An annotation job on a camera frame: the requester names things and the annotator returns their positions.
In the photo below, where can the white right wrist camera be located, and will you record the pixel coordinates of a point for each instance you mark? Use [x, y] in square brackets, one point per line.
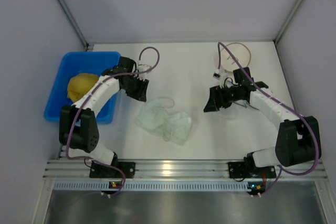
[223, 79]

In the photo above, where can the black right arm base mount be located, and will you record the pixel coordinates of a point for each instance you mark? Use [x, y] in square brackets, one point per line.
[239, 170]

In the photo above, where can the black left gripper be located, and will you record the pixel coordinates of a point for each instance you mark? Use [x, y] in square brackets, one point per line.
[133, 85]

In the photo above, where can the pale green bra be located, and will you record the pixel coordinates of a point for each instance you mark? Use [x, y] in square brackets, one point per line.
[155, 120]

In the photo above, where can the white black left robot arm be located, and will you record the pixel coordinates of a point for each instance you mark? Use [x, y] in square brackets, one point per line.
[78, 127]

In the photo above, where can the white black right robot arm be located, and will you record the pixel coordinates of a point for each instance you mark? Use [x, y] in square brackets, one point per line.
[298, 138]

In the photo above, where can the white slotted cable duct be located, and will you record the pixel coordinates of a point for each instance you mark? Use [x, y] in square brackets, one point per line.
[158, 186]

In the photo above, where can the aluminium rail frame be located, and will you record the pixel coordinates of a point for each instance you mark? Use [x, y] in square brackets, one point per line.
[147, 169]

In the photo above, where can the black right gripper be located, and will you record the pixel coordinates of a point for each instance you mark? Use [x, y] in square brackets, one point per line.
[219, 98]

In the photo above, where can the white mesh laundry bag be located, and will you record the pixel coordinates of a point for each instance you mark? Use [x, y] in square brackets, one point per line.
[232, 112]

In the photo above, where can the yellow cloth garment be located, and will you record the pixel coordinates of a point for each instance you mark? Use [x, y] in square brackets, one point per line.
[80, 84]

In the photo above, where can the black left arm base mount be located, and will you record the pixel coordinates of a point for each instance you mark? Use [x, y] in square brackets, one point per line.
[99, 171]

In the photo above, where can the blue plastic bin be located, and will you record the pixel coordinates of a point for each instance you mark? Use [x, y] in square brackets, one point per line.
[72, 64]

